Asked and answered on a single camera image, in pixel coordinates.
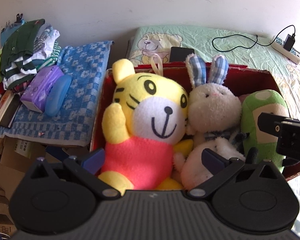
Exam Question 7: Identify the bear print sheet covered desktop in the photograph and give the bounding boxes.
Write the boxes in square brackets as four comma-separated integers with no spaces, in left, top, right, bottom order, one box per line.
[126,26,300,239]

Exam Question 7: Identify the black charger cable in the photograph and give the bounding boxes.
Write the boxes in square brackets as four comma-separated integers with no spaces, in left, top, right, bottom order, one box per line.
[211,25,296,53]

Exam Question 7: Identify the blue checked towel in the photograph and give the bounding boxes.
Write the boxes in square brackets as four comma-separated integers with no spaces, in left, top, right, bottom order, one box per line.
[0,41,115,147]

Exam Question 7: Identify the purple tissue pack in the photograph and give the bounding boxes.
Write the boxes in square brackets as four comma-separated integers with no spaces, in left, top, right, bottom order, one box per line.
[20,65,65,113]

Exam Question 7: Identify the blue glasses case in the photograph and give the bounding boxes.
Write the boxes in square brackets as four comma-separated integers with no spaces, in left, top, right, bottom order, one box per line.
[45,74,72,117]

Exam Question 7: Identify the green plush toy tan face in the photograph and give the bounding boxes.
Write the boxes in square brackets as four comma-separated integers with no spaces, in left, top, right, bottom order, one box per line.
[241,89,290,173]

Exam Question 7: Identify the light blue pouch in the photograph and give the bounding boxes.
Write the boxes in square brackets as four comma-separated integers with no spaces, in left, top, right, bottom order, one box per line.
[0,13,25,48]

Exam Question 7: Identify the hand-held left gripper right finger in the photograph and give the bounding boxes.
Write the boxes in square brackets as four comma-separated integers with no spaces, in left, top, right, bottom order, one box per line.
[185,148,283,202]

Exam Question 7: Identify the white plush rabbit checked ears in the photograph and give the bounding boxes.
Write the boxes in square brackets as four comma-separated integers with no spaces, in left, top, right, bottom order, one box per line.
[180,54,246,191]

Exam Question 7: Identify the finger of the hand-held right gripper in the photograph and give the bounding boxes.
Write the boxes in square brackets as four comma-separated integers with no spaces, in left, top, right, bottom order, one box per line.
[257,112,283,137]

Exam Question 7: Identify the yellow tiger plush toy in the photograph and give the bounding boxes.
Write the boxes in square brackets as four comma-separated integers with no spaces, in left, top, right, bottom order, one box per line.
[101,54,194,191]

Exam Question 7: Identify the stack of books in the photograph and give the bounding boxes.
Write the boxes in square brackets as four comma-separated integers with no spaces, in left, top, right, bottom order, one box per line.
[0,90,22,128]

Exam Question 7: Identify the white power strip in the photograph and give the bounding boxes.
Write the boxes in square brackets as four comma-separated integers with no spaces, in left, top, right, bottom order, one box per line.
[272,35,300,65]

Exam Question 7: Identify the green white zigzag garment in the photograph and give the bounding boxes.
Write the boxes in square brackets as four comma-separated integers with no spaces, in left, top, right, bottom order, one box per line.
[36,41,62,67]

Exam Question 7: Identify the red cardboard box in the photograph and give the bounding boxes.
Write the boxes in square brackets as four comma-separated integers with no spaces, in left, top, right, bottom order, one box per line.
[89,62,300,182]

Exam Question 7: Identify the black phone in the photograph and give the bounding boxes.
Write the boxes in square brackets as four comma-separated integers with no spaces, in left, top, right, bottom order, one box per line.
[169,47,195,63]

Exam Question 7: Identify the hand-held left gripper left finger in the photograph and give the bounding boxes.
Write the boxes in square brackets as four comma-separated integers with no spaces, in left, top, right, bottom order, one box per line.
[27,148,120,201]

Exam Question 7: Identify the dark green striped garment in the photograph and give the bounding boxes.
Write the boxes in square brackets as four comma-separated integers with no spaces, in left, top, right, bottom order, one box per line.
[0,19,45,90]

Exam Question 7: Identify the white blue striped garment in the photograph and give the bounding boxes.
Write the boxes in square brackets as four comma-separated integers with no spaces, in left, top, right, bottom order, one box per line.
[34,25,60,60]

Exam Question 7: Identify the black charger plug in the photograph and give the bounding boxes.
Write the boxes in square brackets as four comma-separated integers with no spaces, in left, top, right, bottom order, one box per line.
[283,33,296,52]

